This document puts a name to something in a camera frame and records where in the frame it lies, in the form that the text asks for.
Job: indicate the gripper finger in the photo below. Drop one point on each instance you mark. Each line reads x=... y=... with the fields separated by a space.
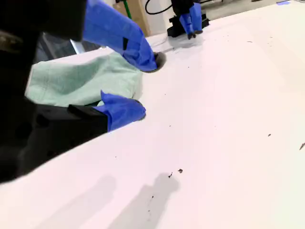
x=187 y=23
x=197 y=17
x=119 y=114
x=119 y=35

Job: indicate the pale green T-shirt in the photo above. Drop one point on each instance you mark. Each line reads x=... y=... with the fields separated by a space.
x=78 y=81

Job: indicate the green rod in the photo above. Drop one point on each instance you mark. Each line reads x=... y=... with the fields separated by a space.
x=127 y=8

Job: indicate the brown cardboard box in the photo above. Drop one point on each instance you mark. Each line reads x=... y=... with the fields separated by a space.
x=138 y=14

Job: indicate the short blue tape strip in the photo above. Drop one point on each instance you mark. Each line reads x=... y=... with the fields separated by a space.
x=283 y=3

